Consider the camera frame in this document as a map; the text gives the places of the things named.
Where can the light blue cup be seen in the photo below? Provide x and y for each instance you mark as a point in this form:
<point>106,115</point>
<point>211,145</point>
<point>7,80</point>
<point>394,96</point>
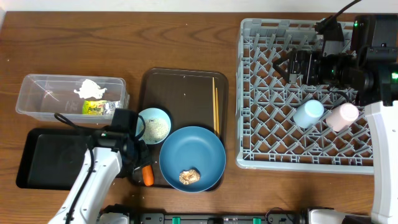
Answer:
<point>308,114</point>

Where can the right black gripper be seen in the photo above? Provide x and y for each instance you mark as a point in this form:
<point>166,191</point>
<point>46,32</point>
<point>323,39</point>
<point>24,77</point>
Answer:
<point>311,60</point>

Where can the large blue plate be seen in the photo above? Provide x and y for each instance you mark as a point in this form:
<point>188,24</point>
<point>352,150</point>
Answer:
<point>196,148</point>

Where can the orange carrot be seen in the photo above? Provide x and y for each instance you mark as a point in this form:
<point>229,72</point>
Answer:
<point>147,175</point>

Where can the pink cup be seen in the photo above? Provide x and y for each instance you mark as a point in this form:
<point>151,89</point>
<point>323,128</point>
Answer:
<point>342,117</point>

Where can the brown serving tray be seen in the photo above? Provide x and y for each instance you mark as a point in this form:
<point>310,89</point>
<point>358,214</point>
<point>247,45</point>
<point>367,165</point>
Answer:
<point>186,96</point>

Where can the wooden chopstick left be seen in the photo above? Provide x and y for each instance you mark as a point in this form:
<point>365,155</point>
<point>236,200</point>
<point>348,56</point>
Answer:
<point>214,107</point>

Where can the wooden chopstick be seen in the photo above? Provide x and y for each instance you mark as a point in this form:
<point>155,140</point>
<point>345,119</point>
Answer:
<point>214,107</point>
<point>217,114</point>

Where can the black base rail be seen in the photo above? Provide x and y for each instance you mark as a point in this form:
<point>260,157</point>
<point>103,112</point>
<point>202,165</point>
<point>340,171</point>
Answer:
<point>202,218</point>

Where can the grey dishwasher rack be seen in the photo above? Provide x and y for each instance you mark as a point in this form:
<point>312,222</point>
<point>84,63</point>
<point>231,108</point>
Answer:
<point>266,136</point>

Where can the white tissue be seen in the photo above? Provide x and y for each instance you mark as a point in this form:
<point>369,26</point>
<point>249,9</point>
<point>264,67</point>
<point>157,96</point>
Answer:
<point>90,89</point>

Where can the white rice pile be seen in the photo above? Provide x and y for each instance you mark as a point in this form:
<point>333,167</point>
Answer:
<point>156,129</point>

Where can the black plastic tray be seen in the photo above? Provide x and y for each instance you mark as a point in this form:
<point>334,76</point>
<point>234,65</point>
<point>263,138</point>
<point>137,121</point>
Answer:
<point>52,159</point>

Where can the clear plastic bin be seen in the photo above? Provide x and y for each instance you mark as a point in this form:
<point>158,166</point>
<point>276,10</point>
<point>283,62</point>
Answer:
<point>41,96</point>

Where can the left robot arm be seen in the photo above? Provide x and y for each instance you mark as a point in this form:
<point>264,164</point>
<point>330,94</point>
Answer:
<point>109,155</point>

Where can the wooden chopstick right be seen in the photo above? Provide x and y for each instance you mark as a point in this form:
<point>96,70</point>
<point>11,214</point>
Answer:
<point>217,114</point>

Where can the yellow green snack wrapper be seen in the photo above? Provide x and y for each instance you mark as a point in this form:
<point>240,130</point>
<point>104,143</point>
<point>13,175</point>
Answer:
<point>101,107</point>

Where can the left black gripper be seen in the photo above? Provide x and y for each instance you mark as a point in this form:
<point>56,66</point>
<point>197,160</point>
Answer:
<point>131,171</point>

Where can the light blue bowl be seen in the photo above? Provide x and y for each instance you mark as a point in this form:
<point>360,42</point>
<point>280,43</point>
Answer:
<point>151,113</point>

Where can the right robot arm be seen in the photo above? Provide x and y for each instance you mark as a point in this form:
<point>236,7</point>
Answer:
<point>372,72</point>

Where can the brown food scrap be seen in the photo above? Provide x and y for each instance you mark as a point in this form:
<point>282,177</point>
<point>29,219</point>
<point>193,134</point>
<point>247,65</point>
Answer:
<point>188,177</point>

